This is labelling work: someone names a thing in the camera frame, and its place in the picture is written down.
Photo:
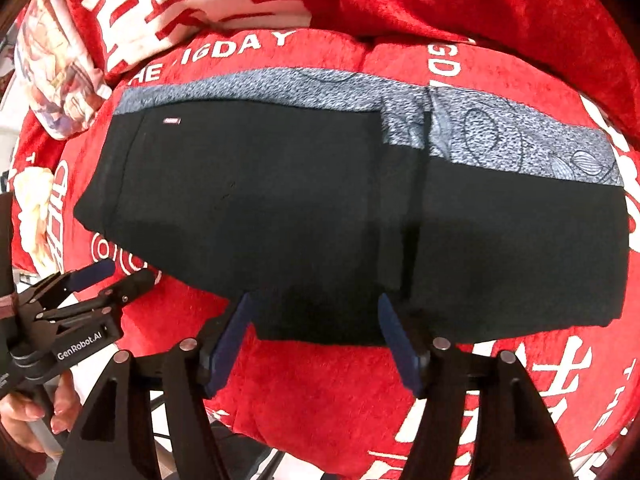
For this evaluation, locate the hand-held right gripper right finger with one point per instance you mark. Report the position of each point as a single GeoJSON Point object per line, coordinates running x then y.
{"type": "Point", "coordinates": [400, 345]}

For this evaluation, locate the grey patterned cloth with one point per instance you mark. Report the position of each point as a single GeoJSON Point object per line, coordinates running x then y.
{"type": "Point", "coordinates": [475, 130]}

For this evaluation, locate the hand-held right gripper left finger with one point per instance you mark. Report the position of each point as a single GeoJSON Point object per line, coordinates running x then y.
{"type": "Point", "coordinates": [230, 345]}

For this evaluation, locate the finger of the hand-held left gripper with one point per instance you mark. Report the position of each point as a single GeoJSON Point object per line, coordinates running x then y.
{"type": "Point", "coordinates": [132, 282]}
{"type": "Point", "coordinates": [92, 272]}

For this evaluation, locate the person's left hand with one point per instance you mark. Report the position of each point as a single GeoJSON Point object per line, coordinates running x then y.
{"type": "Point", "coordinates": [65, 405]}

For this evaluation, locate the cream fluffy cloth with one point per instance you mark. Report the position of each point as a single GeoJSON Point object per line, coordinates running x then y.
{"type": "Point", "coordinates": [32, 210]}

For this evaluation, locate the picture printed cushion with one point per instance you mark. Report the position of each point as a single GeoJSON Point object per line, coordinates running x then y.
{"type": "Point", "coordinates": [55, 75]}

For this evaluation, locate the black pants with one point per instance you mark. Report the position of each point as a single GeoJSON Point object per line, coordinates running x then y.
{"type": "Point", "coordinates": [300, 210]}

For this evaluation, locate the red printed blanket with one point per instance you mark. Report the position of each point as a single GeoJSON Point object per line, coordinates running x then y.
{"type": "Point", "coordinates": [320, 400]}

